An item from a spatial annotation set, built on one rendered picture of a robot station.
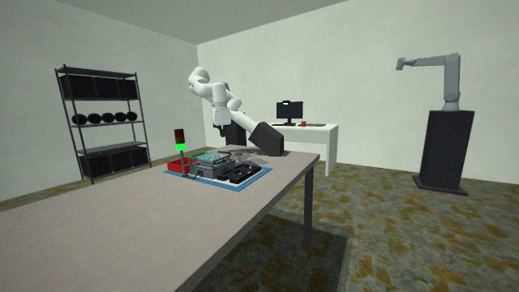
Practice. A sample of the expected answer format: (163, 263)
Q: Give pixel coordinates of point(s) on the red bin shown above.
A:
(176, 166)

